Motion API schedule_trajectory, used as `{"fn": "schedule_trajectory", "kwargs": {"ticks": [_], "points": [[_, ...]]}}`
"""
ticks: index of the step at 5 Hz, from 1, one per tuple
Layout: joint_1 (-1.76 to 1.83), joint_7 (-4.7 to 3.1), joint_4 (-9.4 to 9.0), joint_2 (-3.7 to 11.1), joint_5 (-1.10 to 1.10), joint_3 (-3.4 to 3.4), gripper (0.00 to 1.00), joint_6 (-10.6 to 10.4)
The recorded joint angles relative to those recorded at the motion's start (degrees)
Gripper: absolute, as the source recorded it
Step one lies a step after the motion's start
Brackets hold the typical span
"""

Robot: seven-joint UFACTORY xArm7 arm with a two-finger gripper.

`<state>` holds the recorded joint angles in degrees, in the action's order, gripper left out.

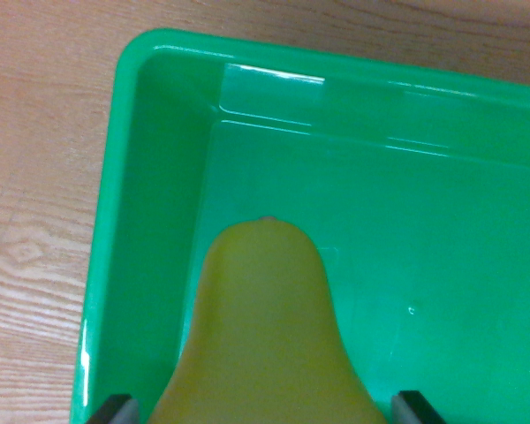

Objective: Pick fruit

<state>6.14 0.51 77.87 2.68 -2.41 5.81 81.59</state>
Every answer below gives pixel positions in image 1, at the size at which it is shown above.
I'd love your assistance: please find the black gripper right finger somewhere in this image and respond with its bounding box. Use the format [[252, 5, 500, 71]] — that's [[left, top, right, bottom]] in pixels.
[[389, 390, 447, 424]]

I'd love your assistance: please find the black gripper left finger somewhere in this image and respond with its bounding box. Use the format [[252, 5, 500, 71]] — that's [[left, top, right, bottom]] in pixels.
[[84, 393, 140, 424]]

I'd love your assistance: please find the green pear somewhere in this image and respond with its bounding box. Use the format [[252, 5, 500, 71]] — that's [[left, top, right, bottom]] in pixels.
[[146, 216, 389, 424]]

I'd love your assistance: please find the green plastic bin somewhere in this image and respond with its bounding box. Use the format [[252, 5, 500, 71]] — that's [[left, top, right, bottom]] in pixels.
[[69, 28, 530, 424]]

